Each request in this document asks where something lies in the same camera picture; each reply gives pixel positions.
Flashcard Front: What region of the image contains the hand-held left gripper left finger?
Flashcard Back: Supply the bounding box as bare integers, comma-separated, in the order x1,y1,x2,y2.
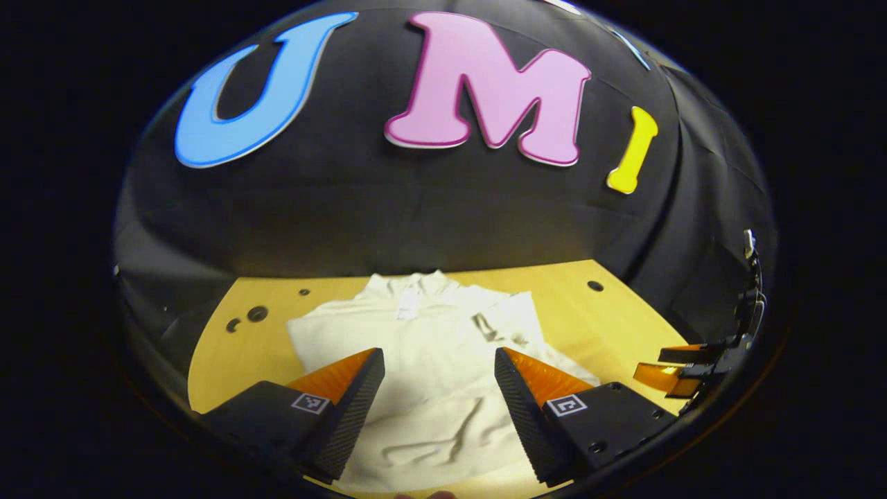
197,347,386,484

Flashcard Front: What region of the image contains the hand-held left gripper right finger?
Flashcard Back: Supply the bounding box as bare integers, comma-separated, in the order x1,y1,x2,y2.
493,348,683,488

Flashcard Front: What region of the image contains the white sweatshirt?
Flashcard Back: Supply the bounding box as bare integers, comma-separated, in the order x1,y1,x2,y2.
287,270,601,494

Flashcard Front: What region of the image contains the black backdrop cloth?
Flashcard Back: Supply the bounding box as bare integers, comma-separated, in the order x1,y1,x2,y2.
113,0,777,389

